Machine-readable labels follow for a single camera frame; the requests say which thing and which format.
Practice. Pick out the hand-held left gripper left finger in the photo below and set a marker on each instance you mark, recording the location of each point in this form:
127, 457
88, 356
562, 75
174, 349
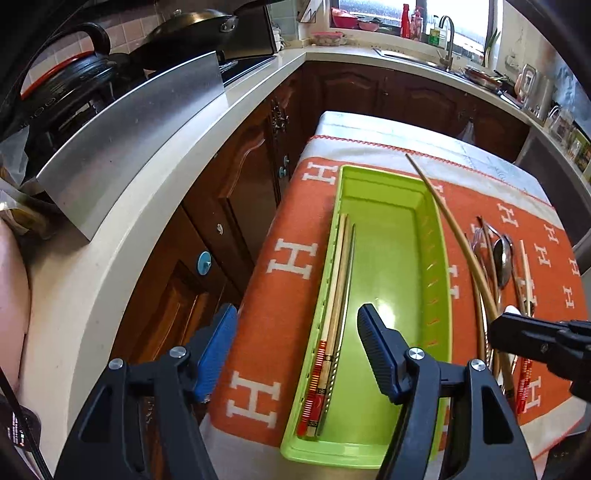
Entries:
214, 355

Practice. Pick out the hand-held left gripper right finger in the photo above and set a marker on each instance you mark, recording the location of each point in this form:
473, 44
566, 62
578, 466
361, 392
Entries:
378, 350

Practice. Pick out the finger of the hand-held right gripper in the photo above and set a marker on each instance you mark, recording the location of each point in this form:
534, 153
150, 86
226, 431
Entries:
531, 337

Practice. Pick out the pale chopstick red striped end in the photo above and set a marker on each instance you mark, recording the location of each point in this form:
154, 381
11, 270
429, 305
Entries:
525, 270
521, 387

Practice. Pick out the green plastic utensil tray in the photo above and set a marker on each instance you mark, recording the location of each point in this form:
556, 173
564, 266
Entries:
397, 258

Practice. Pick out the long brown bamboo chopstick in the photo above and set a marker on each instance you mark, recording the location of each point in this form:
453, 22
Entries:
478, 295
443, 203

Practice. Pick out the white ceramic spoon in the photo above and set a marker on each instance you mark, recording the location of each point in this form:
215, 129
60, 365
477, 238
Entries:
511, 310

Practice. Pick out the bamboo chopstick red patterned end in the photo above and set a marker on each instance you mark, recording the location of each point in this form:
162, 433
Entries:
334, 277
341, 277

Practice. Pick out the orange letter-print blanket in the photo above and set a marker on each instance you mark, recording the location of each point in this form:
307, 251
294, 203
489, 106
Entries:
295, 221

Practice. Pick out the grey steel appliance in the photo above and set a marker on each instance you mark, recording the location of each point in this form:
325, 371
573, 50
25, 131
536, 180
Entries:
549, 161

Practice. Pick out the pale pink rounded object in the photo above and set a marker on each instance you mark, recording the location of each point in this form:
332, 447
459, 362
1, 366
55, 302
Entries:
11, 300

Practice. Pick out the white plastic bag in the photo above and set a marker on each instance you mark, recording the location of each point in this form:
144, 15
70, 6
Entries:
467, 133

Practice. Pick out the glass jar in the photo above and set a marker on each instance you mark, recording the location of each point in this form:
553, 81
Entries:
526, 85
559, 123

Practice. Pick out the stainless steel divider panel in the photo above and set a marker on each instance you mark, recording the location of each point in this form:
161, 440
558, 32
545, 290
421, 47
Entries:
129, 138

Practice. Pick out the steel pan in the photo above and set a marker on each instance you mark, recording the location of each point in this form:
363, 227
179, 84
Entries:
482, 77

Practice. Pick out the clear plastic bag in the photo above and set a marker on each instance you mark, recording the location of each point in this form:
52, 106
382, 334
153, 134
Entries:
16, 157

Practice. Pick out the steel kitchen sink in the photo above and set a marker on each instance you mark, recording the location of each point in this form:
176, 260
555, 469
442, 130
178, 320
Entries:
406, 57

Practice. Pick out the green onion stalks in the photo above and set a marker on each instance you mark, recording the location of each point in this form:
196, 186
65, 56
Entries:
491, 44

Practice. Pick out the steel kitchen faucet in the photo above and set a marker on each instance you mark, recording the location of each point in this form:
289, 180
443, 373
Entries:
449, 50

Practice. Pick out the black pot red rim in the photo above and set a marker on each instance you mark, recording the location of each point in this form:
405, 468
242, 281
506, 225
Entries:
69, 78

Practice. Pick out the bowl of garlic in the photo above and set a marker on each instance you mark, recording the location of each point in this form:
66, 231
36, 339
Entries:
328, 39

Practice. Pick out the green dish soap bottle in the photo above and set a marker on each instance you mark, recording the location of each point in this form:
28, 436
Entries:
434, 34

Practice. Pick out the black wok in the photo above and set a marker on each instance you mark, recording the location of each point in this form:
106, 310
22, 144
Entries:
184, 32

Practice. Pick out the kitchen window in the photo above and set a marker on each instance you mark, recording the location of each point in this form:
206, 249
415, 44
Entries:
466, 18

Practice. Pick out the steel stove splash panel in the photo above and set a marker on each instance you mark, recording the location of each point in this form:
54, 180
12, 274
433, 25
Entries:
258, 32

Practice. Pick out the pink bottle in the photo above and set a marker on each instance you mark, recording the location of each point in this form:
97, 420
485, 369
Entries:
418, 25

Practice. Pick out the red bottle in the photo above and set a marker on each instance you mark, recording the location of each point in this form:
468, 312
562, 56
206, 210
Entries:
405, 23

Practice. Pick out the pink bowl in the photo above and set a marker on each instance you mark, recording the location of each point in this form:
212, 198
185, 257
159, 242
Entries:
344, 19

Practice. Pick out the white plastic rack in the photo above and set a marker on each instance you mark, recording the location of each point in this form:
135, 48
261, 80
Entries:
307, 14

